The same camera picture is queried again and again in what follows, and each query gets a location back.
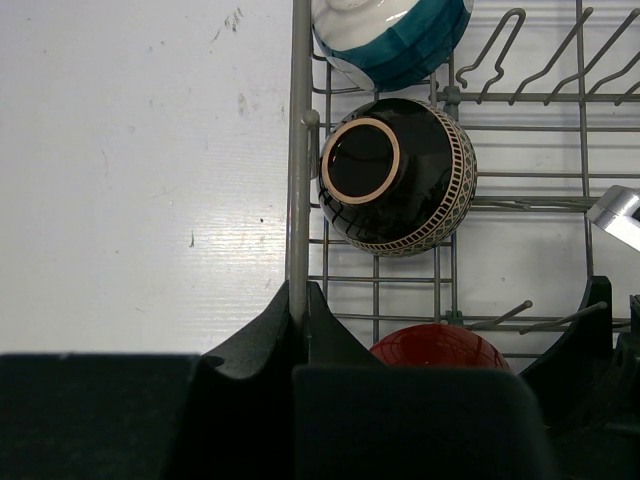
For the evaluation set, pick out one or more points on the grey wire dish rack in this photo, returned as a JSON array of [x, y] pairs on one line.
[[548, 92]]

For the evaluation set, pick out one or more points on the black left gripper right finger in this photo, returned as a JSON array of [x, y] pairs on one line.
[[356, 418]]

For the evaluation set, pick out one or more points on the brown rimmed cream bowl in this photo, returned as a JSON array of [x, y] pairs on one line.
[[396, 177]]

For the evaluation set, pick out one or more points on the white ceramic bowl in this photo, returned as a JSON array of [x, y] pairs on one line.
[[438, 345]]

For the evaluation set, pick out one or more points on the dark teal white bowl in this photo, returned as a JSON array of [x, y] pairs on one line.
[[388, 45]]

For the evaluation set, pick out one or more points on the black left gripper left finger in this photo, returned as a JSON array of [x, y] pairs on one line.
[[225, 414]]

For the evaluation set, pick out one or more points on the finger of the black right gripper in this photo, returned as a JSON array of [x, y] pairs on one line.
[[587, 386]]

